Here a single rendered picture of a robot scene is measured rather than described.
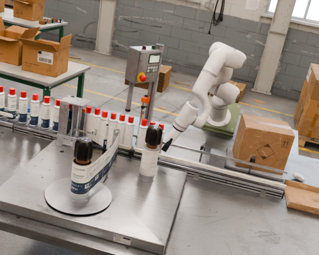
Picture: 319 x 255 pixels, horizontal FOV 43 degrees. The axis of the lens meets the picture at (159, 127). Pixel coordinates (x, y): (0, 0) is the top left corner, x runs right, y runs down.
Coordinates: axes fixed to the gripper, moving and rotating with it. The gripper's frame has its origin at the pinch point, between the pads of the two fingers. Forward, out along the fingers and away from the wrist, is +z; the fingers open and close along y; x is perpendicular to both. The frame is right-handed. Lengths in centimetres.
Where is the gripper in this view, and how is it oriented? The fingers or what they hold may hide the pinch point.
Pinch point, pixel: (165, 147)
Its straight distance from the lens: 237.9
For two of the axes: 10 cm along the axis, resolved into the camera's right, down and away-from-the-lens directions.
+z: -4.9, 7.7, 4.1
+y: -2.0, 3.5, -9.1
